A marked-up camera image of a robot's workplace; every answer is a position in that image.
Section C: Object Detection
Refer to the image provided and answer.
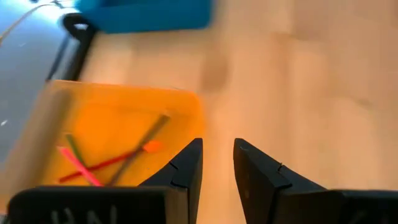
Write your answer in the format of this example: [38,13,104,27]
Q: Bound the pink pencil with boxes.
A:
[57,145,104,187]

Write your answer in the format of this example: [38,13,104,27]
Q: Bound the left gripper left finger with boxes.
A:
[6,138,204,224]

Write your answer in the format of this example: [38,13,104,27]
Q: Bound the red pencil with orange eraser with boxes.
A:
[58,139,164,184]

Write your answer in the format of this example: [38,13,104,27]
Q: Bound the orange translucent plastic bin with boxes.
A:
[0,79,206,215]

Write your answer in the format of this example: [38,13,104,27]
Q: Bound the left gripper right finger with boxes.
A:
[233,138,398,224]

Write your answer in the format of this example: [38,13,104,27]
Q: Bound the black pencil with orange eraser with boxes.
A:
[107,114,172,187]

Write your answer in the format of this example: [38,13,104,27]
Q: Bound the yellow floor cable, black plug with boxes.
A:
[0,0,68,44]

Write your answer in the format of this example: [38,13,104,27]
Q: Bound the blue plastic bin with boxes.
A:
[74,0,215,34]

